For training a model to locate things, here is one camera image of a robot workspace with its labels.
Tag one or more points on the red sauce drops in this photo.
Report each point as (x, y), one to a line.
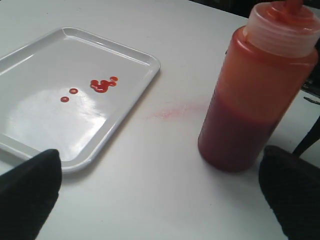
(101, 86)

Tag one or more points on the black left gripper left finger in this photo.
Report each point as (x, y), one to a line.
(28, 193)

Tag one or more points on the dark object beyond table edge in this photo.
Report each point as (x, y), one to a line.
(309, 116)

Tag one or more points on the red sauce squeeze bottle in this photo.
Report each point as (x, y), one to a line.
(267, 62)

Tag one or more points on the white rectangular plastic tray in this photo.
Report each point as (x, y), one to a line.
(68, 90)

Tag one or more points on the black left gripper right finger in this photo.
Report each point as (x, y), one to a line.
(291, 187)

